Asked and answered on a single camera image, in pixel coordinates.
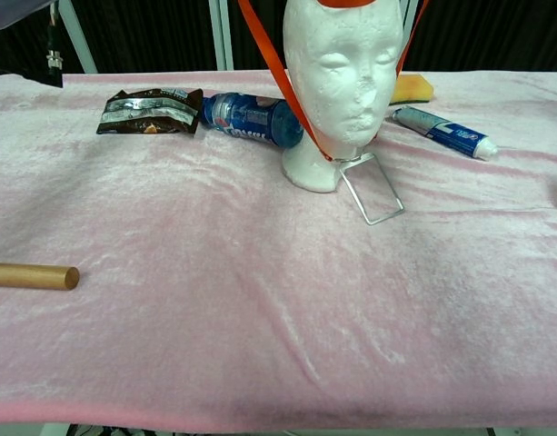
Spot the clear badge card holder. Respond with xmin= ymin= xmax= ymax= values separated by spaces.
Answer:
xmin=331 ymin=153 xmax=405 ymax=226

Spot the orange lanyard strap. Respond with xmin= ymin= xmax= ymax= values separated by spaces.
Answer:
xmin=236 ymin=0 xmax=432 ymax=163

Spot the white foam mannequin head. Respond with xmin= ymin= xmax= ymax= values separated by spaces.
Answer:
xmin=281 ymin=0 xmax=404 ymax=194

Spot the pink velvet table cloth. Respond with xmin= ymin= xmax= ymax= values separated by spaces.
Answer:
xmin=0 ymin=70 xmax=557 ymax=432

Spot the blue plastic drink bottle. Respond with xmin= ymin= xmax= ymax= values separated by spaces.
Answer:
xmin=200 ymin=92 xmax=305 ymax=150

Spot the brown snack packet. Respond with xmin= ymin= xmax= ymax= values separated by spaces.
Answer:
xmin=95 ymin=87 xmax=204 ymax=136

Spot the yellow sponge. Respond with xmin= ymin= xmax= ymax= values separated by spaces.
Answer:
xmin=389 ymin=74 xmax=435 ymax=106

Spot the blue white toothpaste tube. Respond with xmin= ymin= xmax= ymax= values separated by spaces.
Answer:
xmin=391 ymin=104 xmax=500 ymax=162

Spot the wooden cylinder stick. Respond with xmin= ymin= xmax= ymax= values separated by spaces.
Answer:
xmin=0 ymin=262 xmax=81 ymax=292

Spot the white frame post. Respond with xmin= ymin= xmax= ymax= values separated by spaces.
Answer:
xmin=208 ymin=0 xmax=235 ymax=72
xmin=401 ymin=0 xmax=420 ymax=37
xmin=55 ymin=0 xmax=99 ymax=74

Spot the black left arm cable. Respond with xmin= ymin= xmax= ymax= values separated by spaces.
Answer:
xmin=45 ymin=0 xmax=65 ymax=72

